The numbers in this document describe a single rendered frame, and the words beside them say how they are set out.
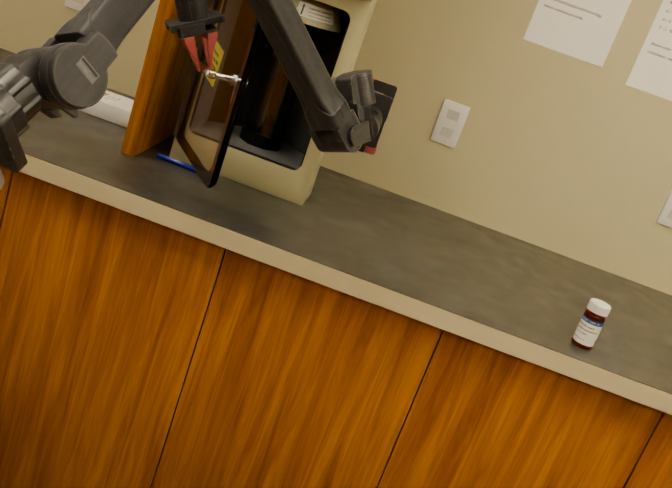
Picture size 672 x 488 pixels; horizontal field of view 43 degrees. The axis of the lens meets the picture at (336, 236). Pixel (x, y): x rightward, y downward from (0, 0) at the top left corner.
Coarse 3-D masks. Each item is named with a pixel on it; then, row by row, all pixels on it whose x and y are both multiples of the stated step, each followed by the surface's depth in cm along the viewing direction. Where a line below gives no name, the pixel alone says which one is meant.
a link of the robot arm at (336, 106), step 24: (264, 0) 129; (288, 0) 132; (264, 24) 132; (288, 24) 132; (288, 48) 134; (312, 48) 137; (288, 72) 138; (312, 72) 137; (312, 96) 139; (336, 96) 142; (312, 120) 144; (336, 120) 142; (336, 144) 145
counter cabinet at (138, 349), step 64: (0, 192) 169; (64, 192) 167; (0, 256) 173; (64, 256) 171; (128, 256) 169; (192, 256) 167; (0, 320) 177; (64, 320) 175; (128, 320) 173; (192, 320) 171; (256, 320) 169; (320, 320) 167; (384, 320) 165; (0, 384) 181; (64, 384) 179; (128, 384) 177; (192, 384) 175; (256, 384) 173; (320, 384) 171; (384, 384) 169; (448, 384) 167; (512, 384) 165; (576, 384) 163; (0, 448) 186; (64, 448) 184; (128, 448) 182; (192, 448) 179; (256, 448) 177; (320, 448) 175; (384, 448) 173; (448, 448) 171; (512, 448) 169; (576, 448) 167; (640, 448) 165
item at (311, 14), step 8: (296, 0) 179; (304, 0) 179; (312, 0) 179; (304, 8) 179; (312, 8) 179; (320, 8) 180; (328, 8) 181; (336, 8) 183; (304, 16) 179; (312, 16) 179; (320, 16) 180; (328, 16) 181; (336, 16) 184; (312, 24) 179; (320, 24) 180; (328, 24) 181; (336, 24) 184
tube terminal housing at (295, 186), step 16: (320, 0) 176; (336, 0) 175; (352, 0) 175; (368, 0) 174; (352, 16) 176; (368, 16) 179; (352, 32) 177; (352, 48) 178; (336, 64) 179; (352, 64) 183; (176, 144) 189; (224, 160) 188; (240, 160) 188; (256, 160) 187; (304, 160) 186; (320, 160) 192; (224, 176) 190; (240, 176) 189; (256, 176) 188; (272, 176) 188; (288, 176) 187; (304, 176) 187; (272, 192) 189; (288, 192) 189; (304, 192) 188
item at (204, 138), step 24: (216, 0) 176; (240, 0) 162; (216, 24) 173; (240, 24) 160; (240, 48) 158; (240, 72) 156; (192, 96) 180; (216, 96) 166; (192, 120) 178; (216, 120) 164; (192, 144) 175; (216, 144) 161; (216, 168) 160
